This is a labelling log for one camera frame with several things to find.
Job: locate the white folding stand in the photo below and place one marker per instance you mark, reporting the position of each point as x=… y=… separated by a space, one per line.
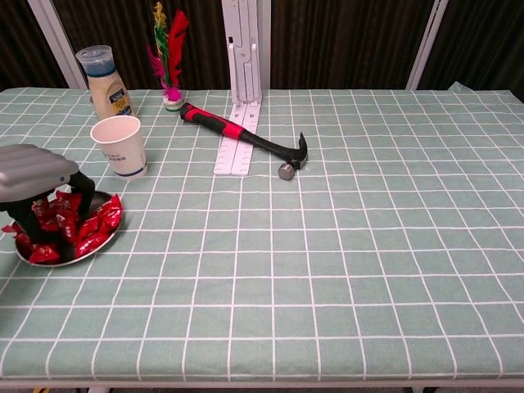
x=239 y=159

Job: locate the beige dressing bottle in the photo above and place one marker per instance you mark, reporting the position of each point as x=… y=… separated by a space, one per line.
x=108 y=94

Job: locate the round metal plate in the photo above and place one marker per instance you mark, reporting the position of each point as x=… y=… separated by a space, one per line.
x=101 y=199

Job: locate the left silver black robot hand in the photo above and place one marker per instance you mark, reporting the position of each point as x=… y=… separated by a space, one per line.
x=32 y=168

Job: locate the white paper cup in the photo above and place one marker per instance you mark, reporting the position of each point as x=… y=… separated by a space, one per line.
x=123 y=155

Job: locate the green checked tablecloth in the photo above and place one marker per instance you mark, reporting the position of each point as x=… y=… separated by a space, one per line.
x=327 y=245

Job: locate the red black claw hammer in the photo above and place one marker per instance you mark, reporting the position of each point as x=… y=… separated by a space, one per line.
x=229 y=129

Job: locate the white metal frame post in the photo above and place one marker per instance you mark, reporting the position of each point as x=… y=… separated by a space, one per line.
x=425 y=45
x=266 y=41
x=57 y=45

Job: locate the red wrapped candy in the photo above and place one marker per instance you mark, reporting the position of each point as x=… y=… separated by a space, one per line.
x=90 y=243
x=10 y=229
x=43 y=254
x=110 y=215

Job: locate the colourful feather shuttlecock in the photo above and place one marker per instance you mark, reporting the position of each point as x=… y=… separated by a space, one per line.
x=172 y=95

